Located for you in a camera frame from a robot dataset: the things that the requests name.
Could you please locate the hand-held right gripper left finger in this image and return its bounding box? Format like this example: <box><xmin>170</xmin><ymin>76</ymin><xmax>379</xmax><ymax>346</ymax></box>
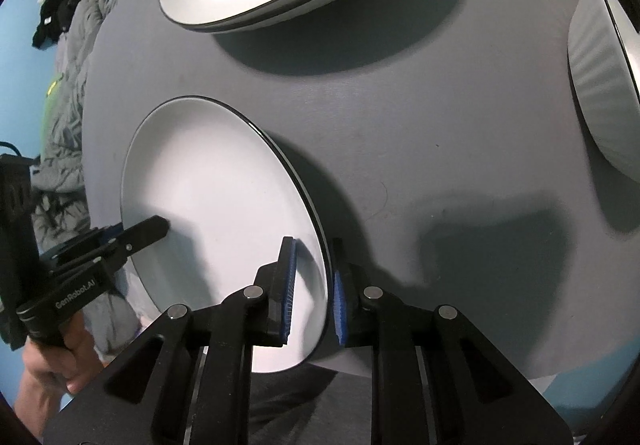
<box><xmin>42</xmin><ymin>236</ymin><xmax>300</xmax><ymax>445</ymax></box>

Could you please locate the black clothing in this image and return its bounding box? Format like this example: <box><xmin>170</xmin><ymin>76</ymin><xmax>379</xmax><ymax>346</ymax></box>
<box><xmin>31</xmin><ymin>0</ymin><xmax>96</xmax><ymax>48</ymax></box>

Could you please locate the grey comforter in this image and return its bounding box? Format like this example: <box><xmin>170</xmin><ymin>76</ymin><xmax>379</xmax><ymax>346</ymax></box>
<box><xmin>31</xmin><ymin>0</ymin><xmax>173</xmax><ymax>356</ymax></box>

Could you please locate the person's left hand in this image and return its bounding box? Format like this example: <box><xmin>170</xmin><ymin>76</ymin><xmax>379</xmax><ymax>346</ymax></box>
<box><xmin>15</xmin><ymin>311</ymin><xmax>107</xmax><ymax>441</ymax></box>

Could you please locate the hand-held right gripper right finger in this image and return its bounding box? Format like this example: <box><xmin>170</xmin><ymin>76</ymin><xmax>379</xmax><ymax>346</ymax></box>
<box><xmin>332</xmin><ymin>237</ymin><xmax>571</xmax><ymax>445</ymax></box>

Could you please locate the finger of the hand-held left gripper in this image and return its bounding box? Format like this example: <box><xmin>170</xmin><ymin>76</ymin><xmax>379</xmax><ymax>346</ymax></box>
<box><xmin>52</xmin><ymin>216</ymin><xmax>170</xmax><ymax>276</ymax></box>
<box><xmin>42</xmin><ymin>224</ymin><xmax>125</xmax><ymax>258</ymax></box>

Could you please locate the neon green cloth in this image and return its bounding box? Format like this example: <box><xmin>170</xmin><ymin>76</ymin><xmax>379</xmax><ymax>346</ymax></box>
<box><xmin>42</xmin><ymin>75</ymin><xmax>63</xmax><ymax>136</ymax></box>

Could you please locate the ribbed grey bowl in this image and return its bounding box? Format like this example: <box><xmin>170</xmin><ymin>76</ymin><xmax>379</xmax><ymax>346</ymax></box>
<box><xmin>567</xmin><ymin>0</ymin><xmax>640</xmax><ymax>176</ymax></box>

